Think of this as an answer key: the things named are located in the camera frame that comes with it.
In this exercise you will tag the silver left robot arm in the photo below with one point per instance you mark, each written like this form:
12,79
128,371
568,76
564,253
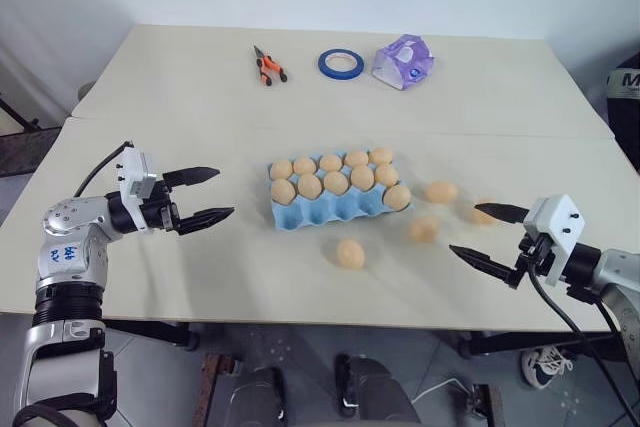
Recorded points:
65,217

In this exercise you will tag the black bag with white lettering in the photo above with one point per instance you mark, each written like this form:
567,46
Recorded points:
627,112

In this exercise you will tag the rusty metal frame bar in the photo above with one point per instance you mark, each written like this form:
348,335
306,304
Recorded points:
487,404
215,387

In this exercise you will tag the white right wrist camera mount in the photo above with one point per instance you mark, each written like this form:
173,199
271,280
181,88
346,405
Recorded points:
555,219

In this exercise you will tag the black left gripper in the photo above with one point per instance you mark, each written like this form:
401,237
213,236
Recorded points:
162,214

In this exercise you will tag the dark floor mat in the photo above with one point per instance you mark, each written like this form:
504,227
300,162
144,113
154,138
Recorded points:
27,152

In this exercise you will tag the purple tissue pack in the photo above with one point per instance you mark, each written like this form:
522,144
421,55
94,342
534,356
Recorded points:
395,72

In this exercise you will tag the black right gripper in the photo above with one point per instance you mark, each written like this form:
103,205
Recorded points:
535,249

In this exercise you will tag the white and navy sneaker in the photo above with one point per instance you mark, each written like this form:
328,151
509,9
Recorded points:
542,369

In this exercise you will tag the orange and black pliers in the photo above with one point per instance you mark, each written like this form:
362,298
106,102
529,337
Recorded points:
273,65

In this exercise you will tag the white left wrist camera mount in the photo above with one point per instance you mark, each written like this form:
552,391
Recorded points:
132,169

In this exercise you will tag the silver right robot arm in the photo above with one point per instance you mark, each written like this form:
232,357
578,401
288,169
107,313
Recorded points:
617,267

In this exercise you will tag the blue tape roll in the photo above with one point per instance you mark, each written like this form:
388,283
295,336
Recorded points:
323,67

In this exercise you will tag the dark rounded shape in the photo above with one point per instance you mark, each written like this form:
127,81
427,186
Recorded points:
260,397
375,392

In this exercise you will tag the black table leg bar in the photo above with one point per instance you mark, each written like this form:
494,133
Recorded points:
160,332
505,342

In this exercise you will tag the black stand legs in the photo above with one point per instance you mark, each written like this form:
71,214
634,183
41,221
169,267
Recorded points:
17,114

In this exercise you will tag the tan egg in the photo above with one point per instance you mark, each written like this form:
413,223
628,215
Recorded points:
309,185
350,253
425,228
304,165
387,174
356,158
330,162
336,183
362,176
398,197
281,169
442,192
283,191
381,155
481,217

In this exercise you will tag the blue egg tray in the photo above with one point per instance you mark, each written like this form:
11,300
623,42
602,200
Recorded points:
320,214

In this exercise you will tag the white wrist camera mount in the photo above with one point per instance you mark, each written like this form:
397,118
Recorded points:
555,219
132,169

